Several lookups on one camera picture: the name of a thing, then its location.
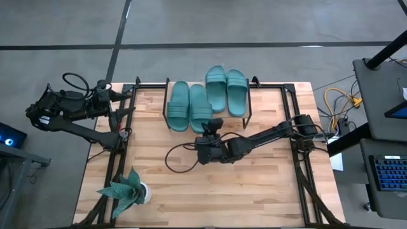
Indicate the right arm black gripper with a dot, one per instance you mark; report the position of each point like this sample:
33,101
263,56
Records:
213,128

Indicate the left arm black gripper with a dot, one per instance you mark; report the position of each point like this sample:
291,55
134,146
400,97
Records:
101,98

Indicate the teal green rubber slide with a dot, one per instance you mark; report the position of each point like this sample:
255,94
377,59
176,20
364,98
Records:
200,98
237,101
178,95
216,95

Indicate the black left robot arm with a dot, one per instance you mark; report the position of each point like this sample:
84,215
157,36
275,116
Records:
79,132

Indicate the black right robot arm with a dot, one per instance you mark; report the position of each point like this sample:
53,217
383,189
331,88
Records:
270,135

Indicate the artificial green plant white pot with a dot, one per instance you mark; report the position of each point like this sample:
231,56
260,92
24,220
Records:
127,191

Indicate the black computer blue light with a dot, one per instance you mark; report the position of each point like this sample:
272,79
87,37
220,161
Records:
14,135

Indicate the grey metal stand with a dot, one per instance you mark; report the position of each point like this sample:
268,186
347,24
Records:
19,156

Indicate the white paper sheet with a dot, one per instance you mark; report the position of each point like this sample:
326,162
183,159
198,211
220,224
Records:
337,163

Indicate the black diagonal beam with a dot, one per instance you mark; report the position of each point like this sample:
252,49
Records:
349,140

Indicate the grey desk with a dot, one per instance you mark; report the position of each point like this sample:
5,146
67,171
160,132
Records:
378,95

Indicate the black caster wheel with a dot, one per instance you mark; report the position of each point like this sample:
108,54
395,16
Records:
368,207

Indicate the black backlit keyboard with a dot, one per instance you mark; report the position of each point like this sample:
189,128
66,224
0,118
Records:
391,173

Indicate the blue-lit monitor screen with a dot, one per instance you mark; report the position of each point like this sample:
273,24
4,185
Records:
399,112

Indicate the black round pole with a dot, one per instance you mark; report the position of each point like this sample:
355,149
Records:
384,52

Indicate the wooden shelf black metal frame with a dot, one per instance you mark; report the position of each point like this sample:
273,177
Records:
221,115

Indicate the black metal rig frame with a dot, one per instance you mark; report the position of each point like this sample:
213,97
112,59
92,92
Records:
149,86

